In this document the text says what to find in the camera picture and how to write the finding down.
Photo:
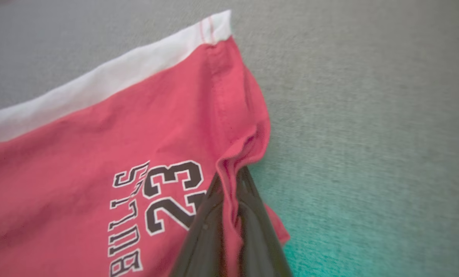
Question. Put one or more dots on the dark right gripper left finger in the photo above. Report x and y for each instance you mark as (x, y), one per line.
(204, 238)

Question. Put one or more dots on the red Bulls 23 shorts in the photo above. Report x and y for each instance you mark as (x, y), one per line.
(98, 154)

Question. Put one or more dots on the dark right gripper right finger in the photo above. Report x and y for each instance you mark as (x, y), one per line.
(262, 238)

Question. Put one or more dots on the large grey sofa seat cushion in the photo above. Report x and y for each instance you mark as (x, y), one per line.
(368, 115)

